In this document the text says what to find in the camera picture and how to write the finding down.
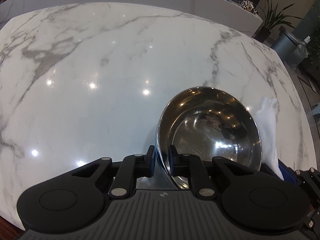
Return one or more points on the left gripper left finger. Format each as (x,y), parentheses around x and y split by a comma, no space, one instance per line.
(147,166)

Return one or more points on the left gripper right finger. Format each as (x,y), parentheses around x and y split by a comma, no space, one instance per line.
(174,160)

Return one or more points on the blue steel bowl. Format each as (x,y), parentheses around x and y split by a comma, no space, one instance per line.
(207,122)

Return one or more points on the small blue stool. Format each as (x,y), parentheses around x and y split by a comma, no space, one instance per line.
(316,111)

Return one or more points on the grey trash bin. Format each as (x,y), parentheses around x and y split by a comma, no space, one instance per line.
(285,44)

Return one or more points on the potted green plant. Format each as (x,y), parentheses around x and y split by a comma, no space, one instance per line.
(272,18)

